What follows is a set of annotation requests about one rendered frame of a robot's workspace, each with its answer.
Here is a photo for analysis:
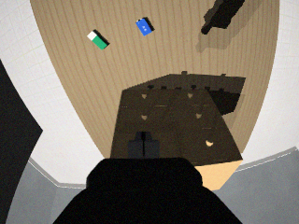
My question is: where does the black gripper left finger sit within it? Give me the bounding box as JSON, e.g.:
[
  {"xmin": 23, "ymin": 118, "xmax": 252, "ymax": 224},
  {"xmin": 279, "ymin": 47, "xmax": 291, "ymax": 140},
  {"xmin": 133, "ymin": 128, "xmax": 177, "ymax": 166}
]
[{"xmin": 128, "ymin": 132, "xmax": 144, "ymax": 159}]

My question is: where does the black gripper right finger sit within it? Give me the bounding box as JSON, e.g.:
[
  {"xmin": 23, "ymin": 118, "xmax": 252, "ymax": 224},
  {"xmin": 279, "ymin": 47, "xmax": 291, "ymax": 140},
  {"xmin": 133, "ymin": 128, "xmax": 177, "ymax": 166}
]
[{"xmin": 143, "ymin": 132, "xmax": 160, "ymax": 159}]

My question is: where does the small wooden chest of drawers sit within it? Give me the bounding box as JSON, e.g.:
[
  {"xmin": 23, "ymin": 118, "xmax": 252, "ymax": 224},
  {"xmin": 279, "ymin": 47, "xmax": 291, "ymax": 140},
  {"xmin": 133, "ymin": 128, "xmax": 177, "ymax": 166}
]
[{"xmin": 110, "ymin": 90, "xmax": 243, "ymax": 190}]

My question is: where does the brown wooden drawer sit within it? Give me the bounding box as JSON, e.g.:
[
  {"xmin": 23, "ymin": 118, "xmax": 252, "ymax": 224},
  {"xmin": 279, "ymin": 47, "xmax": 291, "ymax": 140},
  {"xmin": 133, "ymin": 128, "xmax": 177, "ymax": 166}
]
[
  {"xmin": 177, "ymin": 130, "xmax": 239, "ymax": 164},
  {"xmin": 167, "ymin": 90, "xmax": 214, "ymax": 106},
  {"xmin": 113, "ymin": 133, "xmax": 178, "ymax": 159},
  {"xmin": 121, "ymin": 91, "xmax": 168, "ymax": 107},
  {"xmin": 171, "ymin": 107, "xmax": 225, "ymax": 131},
  {"xmin": 117, "ymin": 108, "xmax": 173, "ymax": 133}
]

